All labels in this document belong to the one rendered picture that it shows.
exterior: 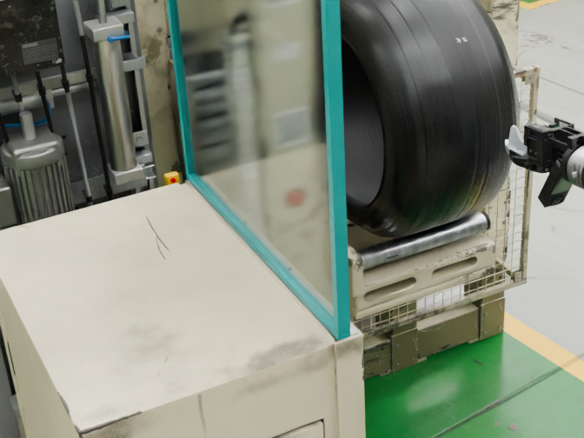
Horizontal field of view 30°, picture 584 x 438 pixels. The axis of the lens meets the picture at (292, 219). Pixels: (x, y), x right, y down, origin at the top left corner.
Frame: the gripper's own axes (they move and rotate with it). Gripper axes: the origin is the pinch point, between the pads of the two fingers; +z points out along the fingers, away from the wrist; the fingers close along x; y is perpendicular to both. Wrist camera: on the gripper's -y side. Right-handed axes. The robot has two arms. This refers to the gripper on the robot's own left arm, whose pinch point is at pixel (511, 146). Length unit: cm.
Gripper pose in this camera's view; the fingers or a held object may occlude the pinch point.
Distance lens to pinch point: 211.0
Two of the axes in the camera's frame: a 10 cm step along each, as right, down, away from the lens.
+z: -4.4, -3.2, 8.4
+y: -0.9, -9.1, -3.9
